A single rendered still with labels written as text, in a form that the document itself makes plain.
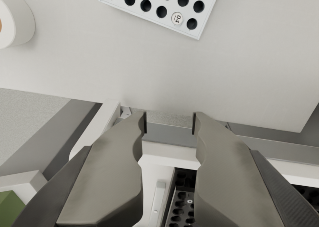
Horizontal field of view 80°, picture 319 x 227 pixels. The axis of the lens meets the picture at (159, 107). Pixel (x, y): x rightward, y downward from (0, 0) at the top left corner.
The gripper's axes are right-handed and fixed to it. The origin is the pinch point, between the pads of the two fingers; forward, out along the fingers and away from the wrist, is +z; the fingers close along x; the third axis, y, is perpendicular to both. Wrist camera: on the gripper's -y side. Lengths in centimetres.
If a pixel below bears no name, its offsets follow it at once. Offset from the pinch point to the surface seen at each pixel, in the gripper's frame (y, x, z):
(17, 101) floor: 46, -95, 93
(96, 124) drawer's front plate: 3.9, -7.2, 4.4
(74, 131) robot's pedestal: 33, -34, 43
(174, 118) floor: 56, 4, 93
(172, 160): 7.2, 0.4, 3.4
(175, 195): 11.8, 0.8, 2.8
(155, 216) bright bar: 23.7, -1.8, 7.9
